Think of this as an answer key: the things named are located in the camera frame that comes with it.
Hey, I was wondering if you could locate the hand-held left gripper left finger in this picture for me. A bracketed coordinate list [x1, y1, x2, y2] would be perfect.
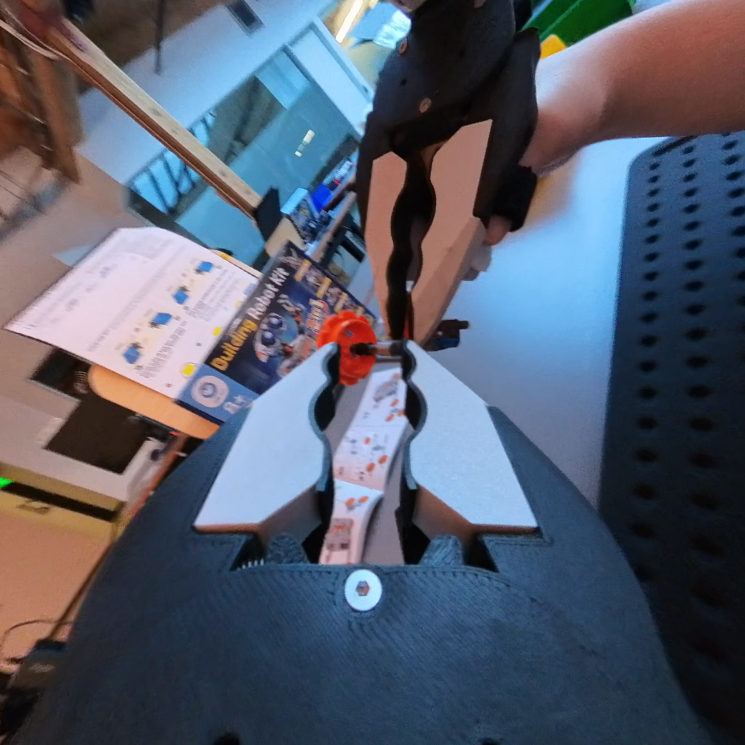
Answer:
[194, 342, 340, 564]

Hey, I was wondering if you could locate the black perforated panel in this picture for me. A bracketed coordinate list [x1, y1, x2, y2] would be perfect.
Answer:
[599, 131, 745, 745]

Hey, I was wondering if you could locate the grey desk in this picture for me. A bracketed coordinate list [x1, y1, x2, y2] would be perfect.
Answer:
[343, 137, 664, 565]

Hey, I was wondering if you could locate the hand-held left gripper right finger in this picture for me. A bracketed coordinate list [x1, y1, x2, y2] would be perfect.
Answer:
[397, 340, 539, 564]

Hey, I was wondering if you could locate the person's right hand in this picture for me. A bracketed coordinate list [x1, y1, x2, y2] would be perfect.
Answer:
[482, 47, 590, 248]

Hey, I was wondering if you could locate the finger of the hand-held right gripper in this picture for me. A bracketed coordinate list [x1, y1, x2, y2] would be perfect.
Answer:
[362, 151, 418, 342]
[406, 118, 494, 345]

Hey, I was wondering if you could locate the green storage bin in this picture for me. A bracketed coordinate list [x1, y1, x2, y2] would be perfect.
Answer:
[521, 0, 638, 44]

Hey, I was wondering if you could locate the person's right forearm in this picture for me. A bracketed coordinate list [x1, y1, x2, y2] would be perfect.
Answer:
[582, 0, 745, 149]

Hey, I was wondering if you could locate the grey perforated beam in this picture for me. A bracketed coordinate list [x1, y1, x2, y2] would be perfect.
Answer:
[372, 318, 470, 359]

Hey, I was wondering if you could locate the blue robot kit box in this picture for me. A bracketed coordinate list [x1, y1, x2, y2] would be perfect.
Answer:
[3, 227, 379, 424]

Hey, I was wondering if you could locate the orange gear wheel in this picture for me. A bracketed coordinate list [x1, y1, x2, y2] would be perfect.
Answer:
[317, 310, 378, 386]

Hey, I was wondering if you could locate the white instruction booklet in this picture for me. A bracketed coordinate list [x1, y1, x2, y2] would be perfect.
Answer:
[319, 368, 408, 564]

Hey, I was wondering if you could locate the round wooden board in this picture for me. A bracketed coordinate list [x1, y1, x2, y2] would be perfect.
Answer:
[87, 364, 225, 440]

